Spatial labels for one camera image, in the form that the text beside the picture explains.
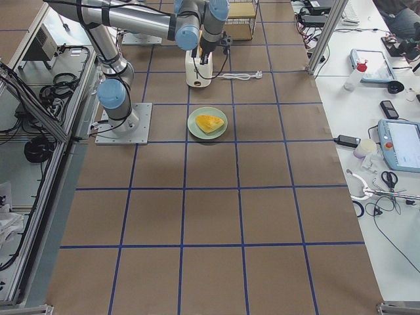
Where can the light green plate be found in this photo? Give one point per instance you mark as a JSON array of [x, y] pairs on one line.
[[194, 129]]

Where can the black power adapter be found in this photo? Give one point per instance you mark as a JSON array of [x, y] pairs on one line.
[[348, 141]]

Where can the black round cap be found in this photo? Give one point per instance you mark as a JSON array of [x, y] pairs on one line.
[[395, 87]]

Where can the white cup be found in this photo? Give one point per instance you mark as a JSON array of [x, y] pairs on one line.
[[365, 147]]

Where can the black phone device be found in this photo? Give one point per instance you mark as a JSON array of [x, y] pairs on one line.
[[389, 109]]

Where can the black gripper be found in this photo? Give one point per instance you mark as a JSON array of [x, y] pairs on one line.
[[207, 46]]

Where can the white bottle red cap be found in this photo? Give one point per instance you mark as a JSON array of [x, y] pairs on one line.
[[356, 76]]

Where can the teach pendant near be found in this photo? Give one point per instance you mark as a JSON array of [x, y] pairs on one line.
[[399, 141]]

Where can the white two-slot toaster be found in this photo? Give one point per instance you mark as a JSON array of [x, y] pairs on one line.
[[197, 75]]

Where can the golden triangular pastry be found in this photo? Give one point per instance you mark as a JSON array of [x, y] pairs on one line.
[[209, 123]]

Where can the teach pendant far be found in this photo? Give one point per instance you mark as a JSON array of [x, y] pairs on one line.
[[378, 70]]

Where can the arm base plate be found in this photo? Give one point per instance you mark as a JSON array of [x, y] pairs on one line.
[[139, 39], [135, 129]]

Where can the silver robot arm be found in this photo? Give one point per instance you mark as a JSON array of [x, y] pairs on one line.
[[193, 26]]

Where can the teach pendant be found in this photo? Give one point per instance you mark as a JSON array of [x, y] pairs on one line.
[[399, 141], [378, 70]]

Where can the aluminium frame post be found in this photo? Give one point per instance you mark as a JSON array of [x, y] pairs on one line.
[[329, 27]]

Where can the black scissors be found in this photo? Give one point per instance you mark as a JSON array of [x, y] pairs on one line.
[[390, 179]]

